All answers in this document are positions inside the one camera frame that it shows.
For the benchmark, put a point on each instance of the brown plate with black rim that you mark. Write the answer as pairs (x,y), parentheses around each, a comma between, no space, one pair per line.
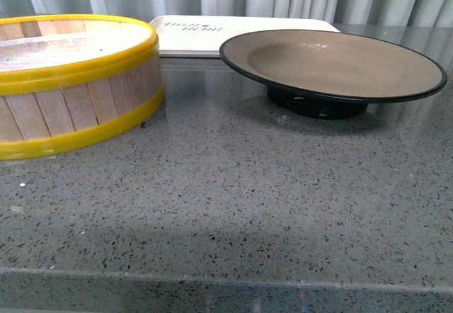
(330,75)

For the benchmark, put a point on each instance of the cream rectangular serving tray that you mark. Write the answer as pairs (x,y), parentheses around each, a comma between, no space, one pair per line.
(202,36)

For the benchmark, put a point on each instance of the white mesh steamer liner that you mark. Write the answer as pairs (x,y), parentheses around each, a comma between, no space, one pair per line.
(54,50)

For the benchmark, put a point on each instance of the yellow rimmed bamboo steamer basket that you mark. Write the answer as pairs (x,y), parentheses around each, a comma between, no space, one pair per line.
(50,110)

